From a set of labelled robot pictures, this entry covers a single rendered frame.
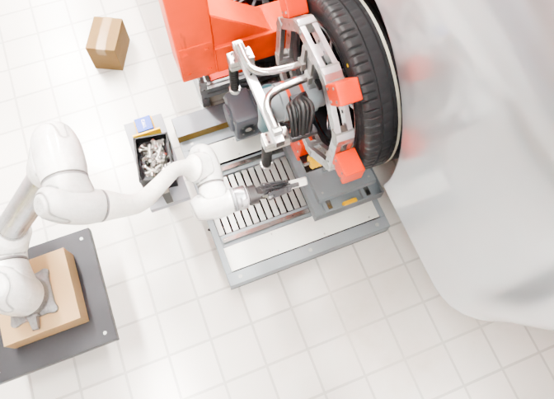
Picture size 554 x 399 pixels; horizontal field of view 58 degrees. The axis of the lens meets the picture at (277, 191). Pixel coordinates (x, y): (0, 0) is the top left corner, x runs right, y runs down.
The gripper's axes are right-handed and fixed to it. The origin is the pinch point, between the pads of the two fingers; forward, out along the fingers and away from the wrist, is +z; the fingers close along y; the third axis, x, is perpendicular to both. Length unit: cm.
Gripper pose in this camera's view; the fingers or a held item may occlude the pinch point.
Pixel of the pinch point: (298, 182)
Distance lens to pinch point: 189.7
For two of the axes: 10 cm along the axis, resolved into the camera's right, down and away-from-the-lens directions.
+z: 9.5, -2.5, 1.8
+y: 2.6, 3.5, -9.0
